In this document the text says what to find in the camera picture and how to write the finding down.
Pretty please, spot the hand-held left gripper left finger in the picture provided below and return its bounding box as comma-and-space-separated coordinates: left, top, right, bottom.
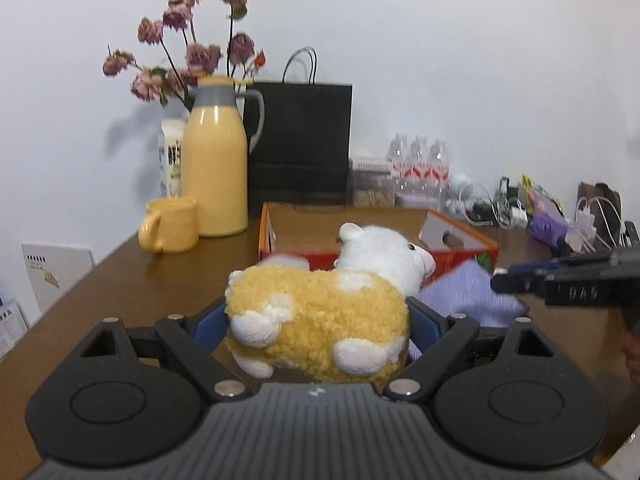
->
80, 297, 251, 402

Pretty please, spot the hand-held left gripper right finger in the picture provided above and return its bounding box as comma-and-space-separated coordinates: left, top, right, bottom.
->
382, 297, 556, 403

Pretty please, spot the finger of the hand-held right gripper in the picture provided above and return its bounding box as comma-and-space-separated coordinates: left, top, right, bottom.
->
507, 258, 557, 273
491, 271, 548, 295

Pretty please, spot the purple cloth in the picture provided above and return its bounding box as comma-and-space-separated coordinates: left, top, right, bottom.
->
417, 259, 530, 328

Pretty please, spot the yellow and white plush sheep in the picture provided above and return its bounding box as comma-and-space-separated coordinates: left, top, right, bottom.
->
222, 222, 437, 386

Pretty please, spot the orange cardboard box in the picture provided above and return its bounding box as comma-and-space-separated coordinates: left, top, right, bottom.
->
258, 201, 500, 286

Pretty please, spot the purple packet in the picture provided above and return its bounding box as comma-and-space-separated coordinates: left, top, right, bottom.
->
530, 212, 571, 244

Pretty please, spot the colourful snack packet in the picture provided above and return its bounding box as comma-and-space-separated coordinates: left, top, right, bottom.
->
520, 175, 566, 221

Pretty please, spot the brown paper bag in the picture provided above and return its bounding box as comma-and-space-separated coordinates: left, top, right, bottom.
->
577, 182, 623, 251

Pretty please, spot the yellow mug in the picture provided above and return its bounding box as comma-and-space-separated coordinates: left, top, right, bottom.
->
138, 196, 200, 254

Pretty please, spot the white round speaker figure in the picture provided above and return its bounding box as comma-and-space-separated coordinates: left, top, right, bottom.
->
445, 173, 475, 216

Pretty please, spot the white printed tin box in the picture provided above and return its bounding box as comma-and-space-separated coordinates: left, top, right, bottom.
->
397, 191, 441, 209

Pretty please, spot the clear water bottle red label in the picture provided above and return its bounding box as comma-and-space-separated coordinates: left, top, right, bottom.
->
409, 135, 432, 196
389, 133, 412, 196
429, 138, 451, 196

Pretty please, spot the clear food container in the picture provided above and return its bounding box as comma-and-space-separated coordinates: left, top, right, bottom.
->
350, 167, 396, 208

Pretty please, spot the yellow thermos jug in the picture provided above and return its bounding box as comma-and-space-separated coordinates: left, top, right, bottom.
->
180, 76, 265, 237

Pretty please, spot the white booklet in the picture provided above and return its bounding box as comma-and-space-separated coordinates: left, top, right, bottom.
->
21, 243, 96, 313

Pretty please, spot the white milk carton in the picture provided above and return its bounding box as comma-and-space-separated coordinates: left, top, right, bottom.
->
158, 118, 190, 198

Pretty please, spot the flat white box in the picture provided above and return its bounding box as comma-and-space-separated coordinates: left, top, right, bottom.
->
350, 156, 393, 173

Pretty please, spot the blue and white box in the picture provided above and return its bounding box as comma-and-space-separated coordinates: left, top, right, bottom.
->
0, 300, 28, 361

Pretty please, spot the black paper bag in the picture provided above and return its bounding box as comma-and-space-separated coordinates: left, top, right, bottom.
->
245, 46, 353, 206

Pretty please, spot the dried pink flower bouquet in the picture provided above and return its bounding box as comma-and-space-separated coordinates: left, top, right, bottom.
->
102, 0, 267, 111

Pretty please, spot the bundle of white cables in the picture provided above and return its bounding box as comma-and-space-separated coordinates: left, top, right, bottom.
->
575, 197, 622, 252

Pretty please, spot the white cable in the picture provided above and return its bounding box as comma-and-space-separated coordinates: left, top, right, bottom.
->
465, 182, 501, 224

